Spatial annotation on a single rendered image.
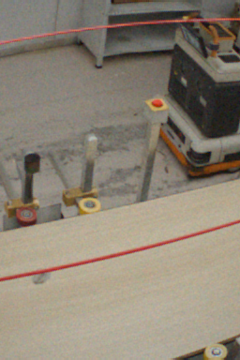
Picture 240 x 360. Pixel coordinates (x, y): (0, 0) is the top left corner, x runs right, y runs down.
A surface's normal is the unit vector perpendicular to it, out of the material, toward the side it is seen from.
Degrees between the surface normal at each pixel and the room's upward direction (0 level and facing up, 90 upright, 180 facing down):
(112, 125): 0
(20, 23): 90
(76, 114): 0
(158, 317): 0
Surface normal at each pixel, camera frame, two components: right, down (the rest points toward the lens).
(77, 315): 0.11, -0.77
